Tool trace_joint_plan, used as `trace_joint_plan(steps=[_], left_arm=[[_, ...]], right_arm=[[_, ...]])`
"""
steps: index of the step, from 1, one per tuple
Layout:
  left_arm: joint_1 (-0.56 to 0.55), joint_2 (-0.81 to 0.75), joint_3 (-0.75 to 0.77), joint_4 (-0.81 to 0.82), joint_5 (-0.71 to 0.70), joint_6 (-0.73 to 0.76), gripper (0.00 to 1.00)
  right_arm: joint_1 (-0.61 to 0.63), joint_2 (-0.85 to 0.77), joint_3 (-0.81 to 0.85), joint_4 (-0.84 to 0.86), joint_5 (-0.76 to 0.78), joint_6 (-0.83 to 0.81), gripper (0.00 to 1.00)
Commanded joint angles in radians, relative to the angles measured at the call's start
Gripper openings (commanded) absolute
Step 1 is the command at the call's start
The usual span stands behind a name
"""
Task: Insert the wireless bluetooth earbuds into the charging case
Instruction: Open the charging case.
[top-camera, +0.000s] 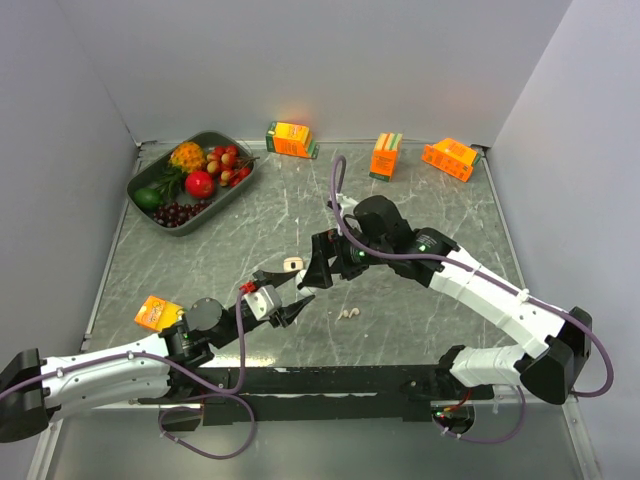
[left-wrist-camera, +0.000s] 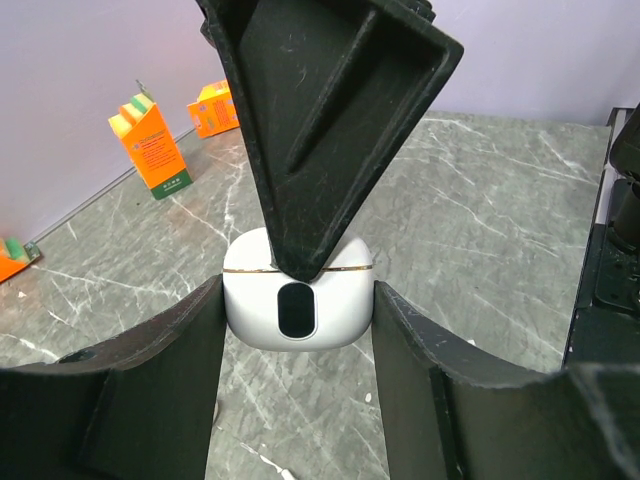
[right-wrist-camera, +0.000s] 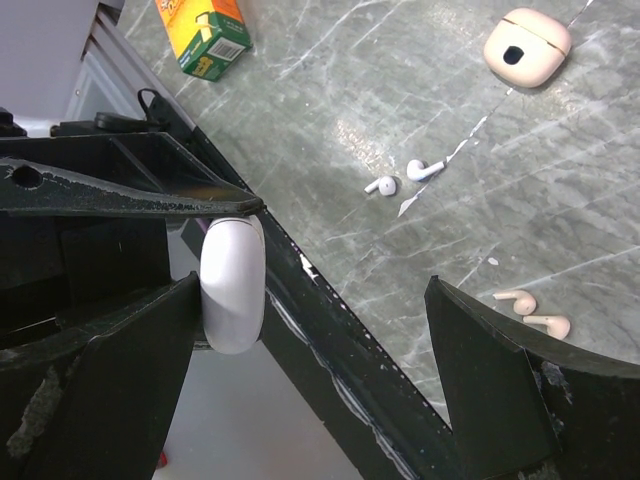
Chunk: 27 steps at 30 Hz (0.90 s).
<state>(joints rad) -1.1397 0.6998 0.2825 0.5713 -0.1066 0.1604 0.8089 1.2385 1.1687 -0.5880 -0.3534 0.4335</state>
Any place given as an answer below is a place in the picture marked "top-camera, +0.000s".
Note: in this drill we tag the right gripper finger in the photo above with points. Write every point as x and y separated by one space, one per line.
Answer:
321 246
318 274

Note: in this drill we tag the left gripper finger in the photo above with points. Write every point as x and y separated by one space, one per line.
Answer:
284 316
276 279

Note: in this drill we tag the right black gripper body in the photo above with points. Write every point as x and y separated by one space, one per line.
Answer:
353 259

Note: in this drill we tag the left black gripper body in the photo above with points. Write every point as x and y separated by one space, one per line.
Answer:
232 332

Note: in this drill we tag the white earbud charging case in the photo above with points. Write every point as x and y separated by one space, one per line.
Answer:
301 288

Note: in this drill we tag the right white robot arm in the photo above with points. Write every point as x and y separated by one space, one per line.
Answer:
550 346

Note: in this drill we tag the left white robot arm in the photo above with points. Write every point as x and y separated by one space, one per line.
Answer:
37 391

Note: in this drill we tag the beige earbud charging case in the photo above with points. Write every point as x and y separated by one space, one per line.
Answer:
292 264

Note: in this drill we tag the orange sponge box front left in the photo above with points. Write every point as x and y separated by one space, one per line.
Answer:
156 314

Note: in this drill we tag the orange sponge box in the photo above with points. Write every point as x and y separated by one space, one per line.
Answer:
291 139
385 155
452 157
156 314

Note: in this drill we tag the grey fruit tray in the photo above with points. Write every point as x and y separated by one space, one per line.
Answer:
170 183

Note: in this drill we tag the orange sponge box back middle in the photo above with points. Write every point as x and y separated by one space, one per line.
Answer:
385 155

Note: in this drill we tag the orange sponge box back left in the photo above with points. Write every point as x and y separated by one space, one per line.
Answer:
291 139

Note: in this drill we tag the dark grape bunch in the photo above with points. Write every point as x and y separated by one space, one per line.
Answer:
175 215

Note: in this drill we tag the red apple toy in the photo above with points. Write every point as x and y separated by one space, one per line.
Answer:
199 184

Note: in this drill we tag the red lychee bunch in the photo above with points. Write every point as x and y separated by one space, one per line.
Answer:
227 166

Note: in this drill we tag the orange sponge box back right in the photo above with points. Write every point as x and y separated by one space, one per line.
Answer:
452 157

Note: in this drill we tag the orange pineapple toy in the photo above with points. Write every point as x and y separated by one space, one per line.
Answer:
188 157

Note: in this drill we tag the green lime toy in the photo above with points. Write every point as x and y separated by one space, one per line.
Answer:
148 199

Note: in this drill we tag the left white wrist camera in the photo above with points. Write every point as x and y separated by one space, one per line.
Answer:
263 301

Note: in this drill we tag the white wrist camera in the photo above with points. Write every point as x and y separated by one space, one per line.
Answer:
345 204
263 301

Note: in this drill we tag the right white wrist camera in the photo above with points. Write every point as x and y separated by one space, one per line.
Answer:
345 204

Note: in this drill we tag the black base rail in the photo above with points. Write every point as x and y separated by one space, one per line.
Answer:
405 392

